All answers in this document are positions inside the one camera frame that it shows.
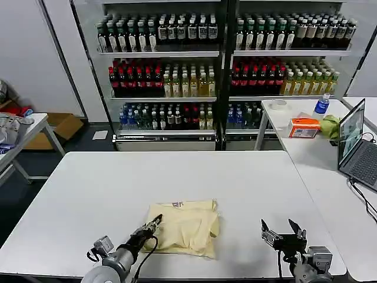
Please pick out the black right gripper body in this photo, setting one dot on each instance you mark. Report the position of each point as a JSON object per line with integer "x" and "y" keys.
{"x": 291, "y": 241}

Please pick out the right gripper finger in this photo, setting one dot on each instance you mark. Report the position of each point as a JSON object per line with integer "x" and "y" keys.
{"x": 269, "y": 234}
{"x": 299, "y": 230}

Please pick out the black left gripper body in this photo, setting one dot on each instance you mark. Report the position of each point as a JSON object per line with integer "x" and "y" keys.
{"x": 138, "y": 238}

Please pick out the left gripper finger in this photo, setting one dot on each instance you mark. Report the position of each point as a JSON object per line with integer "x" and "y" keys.
{"x": 155, "y": 226}
{"x": 151, "y": 223}

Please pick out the pale yellow shirt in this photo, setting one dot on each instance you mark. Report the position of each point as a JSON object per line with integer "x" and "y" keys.
{"x": 188, "y": 230}

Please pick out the white table with laptop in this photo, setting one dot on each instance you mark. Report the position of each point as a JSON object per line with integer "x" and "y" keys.
{"x": 309, "y": 159}

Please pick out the orange and white tissue box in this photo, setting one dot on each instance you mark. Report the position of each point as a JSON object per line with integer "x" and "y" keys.
{"x": 303, "y": 128}

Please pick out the white paper sheet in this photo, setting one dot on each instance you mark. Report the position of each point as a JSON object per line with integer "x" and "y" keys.
{"x": 100, "y": 135}

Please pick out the crumpled green cloth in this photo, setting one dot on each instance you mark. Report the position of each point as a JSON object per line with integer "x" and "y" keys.
{"x": 330, "y": 126}

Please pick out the grey open laptop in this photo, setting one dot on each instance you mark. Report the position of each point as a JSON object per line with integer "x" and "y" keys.
{"x": 352, "y": 132}

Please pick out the blue-capped water bottle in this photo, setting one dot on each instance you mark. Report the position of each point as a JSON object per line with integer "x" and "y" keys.
{"x": 321, "y": 106}

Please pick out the clear tape roll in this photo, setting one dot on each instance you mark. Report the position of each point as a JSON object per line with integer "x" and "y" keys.
{"x": 278, "y": 104}

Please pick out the brown cardboard box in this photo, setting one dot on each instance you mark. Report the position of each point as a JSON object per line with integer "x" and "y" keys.
{"x": 63, "y": 123}

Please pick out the white side table with clutter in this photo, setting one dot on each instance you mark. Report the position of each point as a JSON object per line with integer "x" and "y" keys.
{"x": 41, "y": 119}

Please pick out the grey crumpled bag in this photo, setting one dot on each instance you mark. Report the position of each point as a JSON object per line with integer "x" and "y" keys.
{"x": 13, "y": 126}

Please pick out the red bag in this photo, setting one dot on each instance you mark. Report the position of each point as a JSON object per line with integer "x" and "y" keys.
{"x": 20, "y": 111}

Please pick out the shelf rack with bottles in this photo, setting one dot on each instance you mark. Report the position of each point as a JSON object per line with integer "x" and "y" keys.
{"x": 191, "y": 53}

